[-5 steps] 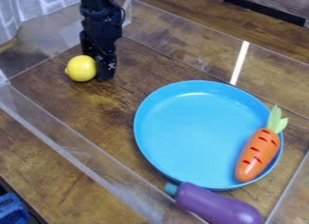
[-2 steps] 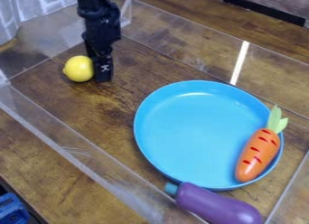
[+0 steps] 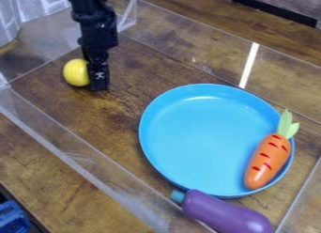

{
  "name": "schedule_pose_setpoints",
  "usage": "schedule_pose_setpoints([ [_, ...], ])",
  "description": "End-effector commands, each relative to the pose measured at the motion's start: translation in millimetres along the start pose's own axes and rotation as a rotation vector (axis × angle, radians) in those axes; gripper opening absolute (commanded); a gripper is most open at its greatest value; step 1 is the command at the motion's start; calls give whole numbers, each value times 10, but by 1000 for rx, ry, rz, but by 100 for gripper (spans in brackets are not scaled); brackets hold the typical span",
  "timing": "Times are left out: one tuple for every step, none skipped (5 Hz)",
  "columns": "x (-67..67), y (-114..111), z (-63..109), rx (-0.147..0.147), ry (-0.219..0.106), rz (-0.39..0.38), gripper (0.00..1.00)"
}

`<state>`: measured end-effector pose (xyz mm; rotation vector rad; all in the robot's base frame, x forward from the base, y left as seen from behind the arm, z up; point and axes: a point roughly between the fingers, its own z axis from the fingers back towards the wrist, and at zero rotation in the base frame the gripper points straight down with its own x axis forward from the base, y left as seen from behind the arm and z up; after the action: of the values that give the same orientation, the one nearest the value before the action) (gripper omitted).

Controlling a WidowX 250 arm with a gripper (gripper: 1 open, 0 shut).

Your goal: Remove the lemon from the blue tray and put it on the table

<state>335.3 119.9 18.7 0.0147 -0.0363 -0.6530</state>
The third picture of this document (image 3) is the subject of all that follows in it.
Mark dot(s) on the white curtain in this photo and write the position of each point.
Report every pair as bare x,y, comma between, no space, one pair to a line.
20,11

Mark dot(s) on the orange toy carrot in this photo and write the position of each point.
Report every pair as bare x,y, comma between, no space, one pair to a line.
272,153

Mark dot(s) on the yellow toy lemon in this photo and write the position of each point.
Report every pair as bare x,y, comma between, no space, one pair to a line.
75,72

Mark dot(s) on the blue round plate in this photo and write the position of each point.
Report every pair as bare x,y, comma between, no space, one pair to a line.
199,132

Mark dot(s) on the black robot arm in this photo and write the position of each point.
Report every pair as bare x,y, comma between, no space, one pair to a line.
90,6

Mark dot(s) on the clear acrylic enclosure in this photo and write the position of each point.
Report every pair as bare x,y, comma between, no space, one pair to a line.
71,161

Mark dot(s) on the blue plastic crate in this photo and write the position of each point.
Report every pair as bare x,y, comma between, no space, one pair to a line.
14,219

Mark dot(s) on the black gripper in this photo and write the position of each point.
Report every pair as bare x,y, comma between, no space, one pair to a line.
98,39

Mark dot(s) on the purple toy eggplant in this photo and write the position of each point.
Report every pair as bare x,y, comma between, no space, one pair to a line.
224,217

